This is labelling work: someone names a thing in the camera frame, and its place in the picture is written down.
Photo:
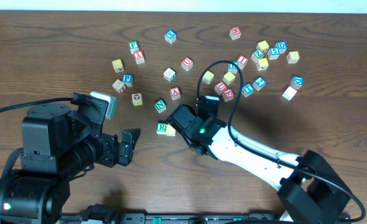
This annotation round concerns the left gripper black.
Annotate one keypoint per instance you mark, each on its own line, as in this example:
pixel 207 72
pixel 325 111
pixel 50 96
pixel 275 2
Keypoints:
pixel 109 149

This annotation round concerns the green R block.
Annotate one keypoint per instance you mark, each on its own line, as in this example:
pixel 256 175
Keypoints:
pixel 161 128

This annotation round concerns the yellow block O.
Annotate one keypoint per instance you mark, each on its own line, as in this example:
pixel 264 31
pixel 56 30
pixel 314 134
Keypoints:
pixel 170 131

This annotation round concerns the blue T block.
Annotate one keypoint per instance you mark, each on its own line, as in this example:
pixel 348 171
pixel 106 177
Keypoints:
pixel 247 90

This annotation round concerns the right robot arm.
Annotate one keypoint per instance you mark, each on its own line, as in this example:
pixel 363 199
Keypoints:
pixel 309 188

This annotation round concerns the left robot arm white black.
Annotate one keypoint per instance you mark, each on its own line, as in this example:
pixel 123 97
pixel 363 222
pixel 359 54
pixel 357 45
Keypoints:
pixel 59 145

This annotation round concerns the yellow picture block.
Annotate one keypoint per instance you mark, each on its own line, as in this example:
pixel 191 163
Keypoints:
pixel 137 99

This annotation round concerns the green N block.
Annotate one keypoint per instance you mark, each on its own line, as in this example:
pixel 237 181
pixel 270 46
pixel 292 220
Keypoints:
pixel 160 106

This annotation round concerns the beige red block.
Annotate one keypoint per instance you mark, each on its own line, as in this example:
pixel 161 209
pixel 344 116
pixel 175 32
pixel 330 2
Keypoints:
pixel 119 86

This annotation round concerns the blue P block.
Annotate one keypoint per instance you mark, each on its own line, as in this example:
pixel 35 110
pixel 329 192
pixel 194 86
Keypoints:
pixel 128 79

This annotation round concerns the red A block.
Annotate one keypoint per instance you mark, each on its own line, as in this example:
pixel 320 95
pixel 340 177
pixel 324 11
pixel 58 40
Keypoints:
pixel 175 93

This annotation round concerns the white grey picture block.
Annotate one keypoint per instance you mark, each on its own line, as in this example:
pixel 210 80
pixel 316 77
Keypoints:
pixel 169 74

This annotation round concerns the green F block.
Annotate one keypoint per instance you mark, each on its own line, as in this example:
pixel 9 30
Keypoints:
pixel 133 46

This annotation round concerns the red U block upper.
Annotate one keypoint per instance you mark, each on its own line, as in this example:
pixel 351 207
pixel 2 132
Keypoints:
pixel 187 63

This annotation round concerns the red u block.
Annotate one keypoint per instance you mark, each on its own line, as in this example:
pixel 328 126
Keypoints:
pixel 187 63
pixel 220 87

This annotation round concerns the red U block lower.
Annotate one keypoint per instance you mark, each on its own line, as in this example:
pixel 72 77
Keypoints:
pixel 220 87

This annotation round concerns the blue X block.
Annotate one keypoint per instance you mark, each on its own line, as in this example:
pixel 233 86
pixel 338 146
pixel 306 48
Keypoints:
pixel 170 36

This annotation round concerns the blue L block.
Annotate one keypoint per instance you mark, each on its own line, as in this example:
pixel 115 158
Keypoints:
pixel 233 67

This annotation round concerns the red I block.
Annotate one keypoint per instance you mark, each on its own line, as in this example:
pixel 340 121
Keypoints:
pixel 242 61

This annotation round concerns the blue 2 block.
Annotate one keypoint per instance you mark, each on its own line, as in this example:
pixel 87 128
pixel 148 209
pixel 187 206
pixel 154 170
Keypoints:
pixel 259 83

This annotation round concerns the red block top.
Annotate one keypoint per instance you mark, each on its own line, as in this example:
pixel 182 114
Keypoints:
pixel 235 33

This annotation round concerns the yellow block by Z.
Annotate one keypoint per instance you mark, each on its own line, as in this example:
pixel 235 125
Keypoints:
pixel 262 64

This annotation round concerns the green Z block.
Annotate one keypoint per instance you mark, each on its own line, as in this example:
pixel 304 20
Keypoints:
pixel 256 55

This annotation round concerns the white blank block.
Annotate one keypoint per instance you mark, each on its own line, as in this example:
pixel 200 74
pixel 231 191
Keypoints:
pixel 289 93

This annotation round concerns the blue 5 block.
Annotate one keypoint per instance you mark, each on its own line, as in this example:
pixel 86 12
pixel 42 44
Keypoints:
pixel 273 53

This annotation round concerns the blue D block right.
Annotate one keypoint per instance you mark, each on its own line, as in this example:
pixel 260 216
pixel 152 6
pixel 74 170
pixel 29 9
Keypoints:
pixel 296 82

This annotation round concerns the blue d block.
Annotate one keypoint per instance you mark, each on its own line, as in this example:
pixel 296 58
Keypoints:
pixel 281 46
pixel 296 82

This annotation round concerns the blue D block upper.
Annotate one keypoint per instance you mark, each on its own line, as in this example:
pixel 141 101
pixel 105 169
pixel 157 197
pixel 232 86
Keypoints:
pixel 281 46

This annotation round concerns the yellow 8 block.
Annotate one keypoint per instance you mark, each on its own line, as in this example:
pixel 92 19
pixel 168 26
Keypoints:
pixel 293 57

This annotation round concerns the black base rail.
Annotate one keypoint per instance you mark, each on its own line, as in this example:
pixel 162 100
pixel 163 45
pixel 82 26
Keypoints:
pixel 140 218

